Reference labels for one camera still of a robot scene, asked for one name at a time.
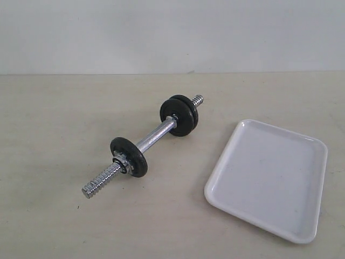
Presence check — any black weight plate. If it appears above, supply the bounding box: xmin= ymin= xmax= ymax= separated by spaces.
xmin=110 ymin=137 xmax=148 ymax=178
xmin=170 ymin=94 xmax=204 ymax=129
xmin=160 ymin=99 xmax=195 ymax=137

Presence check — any chrome threaded dumbbell bar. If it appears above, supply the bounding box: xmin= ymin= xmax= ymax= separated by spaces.
xmin=81 ymin=94 xmax=205 ymax=200

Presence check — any chrome star collar nut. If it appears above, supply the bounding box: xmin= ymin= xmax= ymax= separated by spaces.
xmin=113 ymin=152 xmax=134 ymax=175

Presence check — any white rectangular plastic tray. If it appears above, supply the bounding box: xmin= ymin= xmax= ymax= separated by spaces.
xmin=204 ymin=119 xmax=328 ymax=244

